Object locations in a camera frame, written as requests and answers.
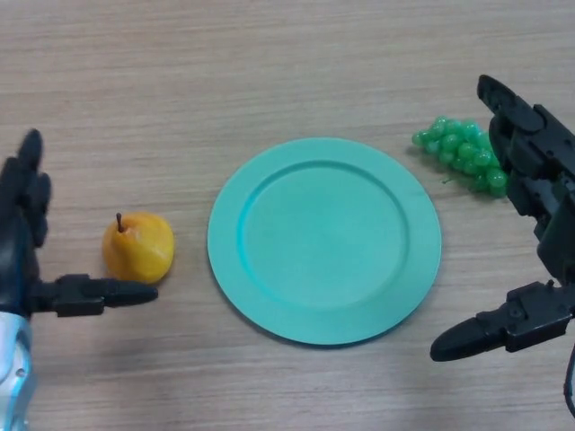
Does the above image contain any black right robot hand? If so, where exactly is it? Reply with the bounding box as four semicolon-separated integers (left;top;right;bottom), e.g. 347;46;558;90
429;74;575;363

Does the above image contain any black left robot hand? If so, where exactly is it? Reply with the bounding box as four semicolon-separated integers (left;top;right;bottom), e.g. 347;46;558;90
0;128;159;321

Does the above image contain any yellow pear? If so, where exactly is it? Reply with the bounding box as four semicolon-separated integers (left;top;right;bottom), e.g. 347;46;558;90
102;213;176;285

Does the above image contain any green round plate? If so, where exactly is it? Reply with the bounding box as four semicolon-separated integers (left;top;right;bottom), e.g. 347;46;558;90
207;136;443;347

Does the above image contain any green grape bunch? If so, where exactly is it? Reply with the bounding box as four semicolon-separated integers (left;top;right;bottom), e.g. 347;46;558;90
411;115;511;198

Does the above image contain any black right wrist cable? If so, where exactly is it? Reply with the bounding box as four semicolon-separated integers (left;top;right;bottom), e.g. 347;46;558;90
562;340;575;418

